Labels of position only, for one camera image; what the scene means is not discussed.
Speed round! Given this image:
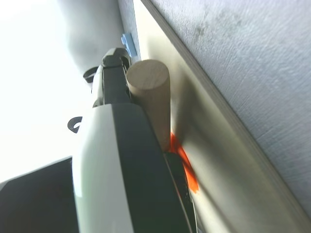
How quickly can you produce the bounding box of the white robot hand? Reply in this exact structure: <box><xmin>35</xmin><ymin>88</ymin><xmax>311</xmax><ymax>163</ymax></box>
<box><xmin>67</xmin><ymin>47</ymin><xmax>197</xmax><ymax>233</ymax></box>

